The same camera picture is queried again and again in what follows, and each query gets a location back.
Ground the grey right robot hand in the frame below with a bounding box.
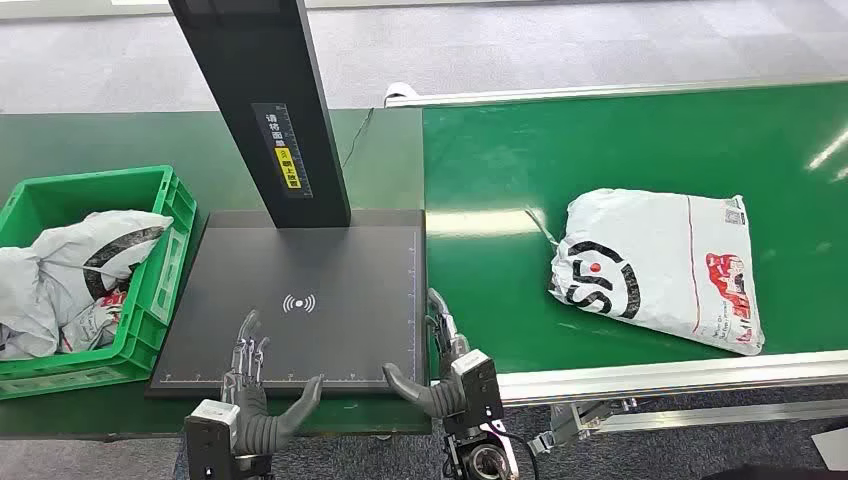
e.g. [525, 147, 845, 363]
[382, 288, 472, 421]

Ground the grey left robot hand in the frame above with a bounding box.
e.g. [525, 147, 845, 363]
[220, 309, 325, 458]

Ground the white courier bag red print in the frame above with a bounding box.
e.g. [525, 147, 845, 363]
[525, 188, 766, 357]

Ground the black inbound scanner machine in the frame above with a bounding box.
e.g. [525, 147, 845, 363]
[145, 0, 429, 399]

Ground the yellow and black machine label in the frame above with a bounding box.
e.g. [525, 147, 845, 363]
[251, 102, 314, 199]

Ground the green plastic crate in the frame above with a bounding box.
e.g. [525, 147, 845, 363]
[0, 164, 199, 401]

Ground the small white bag red print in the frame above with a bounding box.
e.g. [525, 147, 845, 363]
[59, 288, 130, 354]

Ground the white courier bag black logo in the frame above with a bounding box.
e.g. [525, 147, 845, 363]
[29, 210, 175, 326]

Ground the plain white courier bag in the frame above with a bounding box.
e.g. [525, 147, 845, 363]
[0, 246, 64, 360]

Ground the white paper sheet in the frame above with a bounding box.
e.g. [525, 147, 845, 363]
[811, 427, 848, 473]

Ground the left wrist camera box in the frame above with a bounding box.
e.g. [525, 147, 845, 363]
[184, 399, 241, 480]

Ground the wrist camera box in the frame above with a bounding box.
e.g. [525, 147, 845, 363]
[184, 399, 241, 480]
[450, 349, 505, 433]

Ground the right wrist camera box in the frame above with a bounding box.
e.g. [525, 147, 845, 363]
[450, 349, 505, 433]

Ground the aluminium conveyor support rail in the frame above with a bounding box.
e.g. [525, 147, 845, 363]
[527, 397, 848, 457]

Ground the green conveyor belt aluminium frame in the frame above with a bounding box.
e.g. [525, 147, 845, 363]
[386, 76, 848, 407]

